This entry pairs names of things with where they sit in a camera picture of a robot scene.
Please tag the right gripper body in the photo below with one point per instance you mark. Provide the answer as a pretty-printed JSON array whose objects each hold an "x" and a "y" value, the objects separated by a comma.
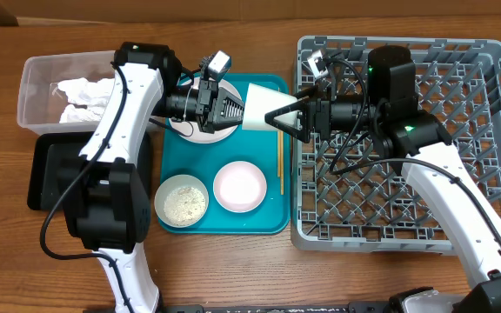
[{"x": 310, "y": 120}]

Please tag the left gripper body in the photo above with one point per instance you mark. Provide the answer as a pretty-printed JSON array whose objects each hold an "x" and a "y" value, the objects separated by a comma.
[{"x": 205, "y": 106}]

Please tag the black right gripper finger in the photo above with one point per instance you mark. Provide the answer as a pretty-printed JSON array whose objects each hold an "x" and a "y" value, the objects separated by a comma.
[
  {"x": 301, "y": 131},
  {"x": 308, "y": 92}
]

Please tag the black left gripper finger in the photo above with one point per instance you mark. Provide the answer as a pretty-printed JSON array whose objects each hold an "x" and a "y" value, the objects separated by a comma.
[
  {"x": 233, "y": 103},
  {"x": 233, "y": 119}
]

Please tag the white paper cup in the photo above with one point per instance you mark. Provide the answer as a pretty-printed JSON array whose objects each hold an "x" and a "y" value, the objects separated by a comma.
[{"x": 259, "y": 101}]

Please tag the large white plate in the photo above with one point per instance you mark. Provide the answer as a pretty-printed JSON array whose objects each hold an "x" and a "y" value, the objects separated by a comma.
[{"x": 198, "y": 135}]

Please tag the pink shallow bowl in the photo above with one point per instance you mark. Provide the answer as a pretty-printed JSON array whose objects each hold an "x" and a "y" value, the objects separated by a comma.
[{"x": 239, "y": 187}]

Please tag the white bowl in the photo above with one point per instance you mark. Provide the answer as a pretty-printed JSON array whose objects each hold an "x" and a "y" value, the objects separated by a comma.
[{"x": 171, "y": 184}]

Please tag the rice pile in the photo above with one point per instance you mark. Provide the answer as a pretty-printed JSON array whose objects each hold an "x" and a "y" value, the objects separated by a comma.
[{"x": 185, "y": 206}]

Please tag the white tissue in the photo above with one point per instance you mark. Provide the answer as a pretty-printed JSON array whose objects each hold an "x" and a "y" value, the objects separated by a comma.
[{"x": 86, "y": 100}]

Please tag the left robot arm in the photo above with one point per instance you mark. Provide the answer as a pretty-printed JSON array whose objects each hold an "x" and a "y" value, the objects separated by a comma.
[{"x": 102, "y": 196}]

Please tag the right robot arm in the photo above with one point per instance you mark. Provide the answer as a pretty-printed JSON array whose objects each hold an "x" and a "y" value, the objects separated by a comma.
[{"x": 419, "y": 149}]

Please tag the grey dishwasher rack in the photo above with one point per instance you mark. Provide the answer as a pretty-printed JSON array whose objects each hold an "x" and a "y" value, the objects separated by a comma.
[{"x": 344, "y": 199}]

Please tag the wooden chopstick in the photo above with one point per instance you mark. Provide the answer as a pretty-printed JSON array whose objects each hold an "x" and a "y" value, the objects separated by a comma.
[
  {"x": 279, "y": 153},
  {"x": 282, "y": 172}
]

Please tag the teal plastic tray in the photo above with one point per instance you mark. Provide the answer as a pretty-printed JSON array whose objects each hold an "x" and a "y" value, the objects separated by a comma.
[{"x": 203, "y": 161}]

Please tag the clear plastic bin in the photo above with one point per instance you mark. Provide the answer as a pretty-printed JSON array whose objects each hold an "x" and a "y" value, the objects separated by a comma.
[{"x": 40, "y": 104}]

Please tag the black tray bin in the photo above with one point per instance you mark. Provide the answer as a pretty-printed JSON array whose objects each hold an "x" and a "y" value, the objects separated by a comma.
[{"x": 52, "y": 148}]

